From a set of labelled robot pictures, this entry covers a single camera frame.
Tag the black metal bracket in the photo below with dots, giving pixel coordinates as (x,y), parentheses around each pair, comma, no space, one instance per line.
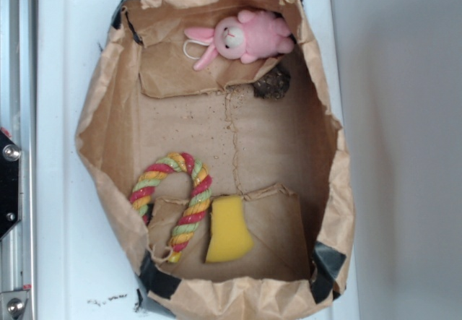
(11,208)

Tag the brown paper-lined cardboard box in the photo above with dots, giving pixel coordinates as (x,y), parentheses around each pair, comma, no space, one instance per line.
(287,159)

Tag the pink plush bunny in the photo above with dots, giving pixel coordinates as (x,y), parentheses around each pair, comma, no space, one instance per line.
(248,37)

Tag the aluminium frame rail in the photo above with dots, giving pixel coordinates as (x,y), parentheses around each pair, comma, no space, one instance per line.
(18,84)

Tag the multicolour rope toy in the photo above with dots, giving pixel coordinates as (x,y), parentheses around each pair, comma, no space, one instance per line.
(199,201)

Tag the yellow sponge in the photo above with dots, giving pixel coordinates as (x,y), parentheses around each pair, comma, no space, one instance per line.
(230,237)

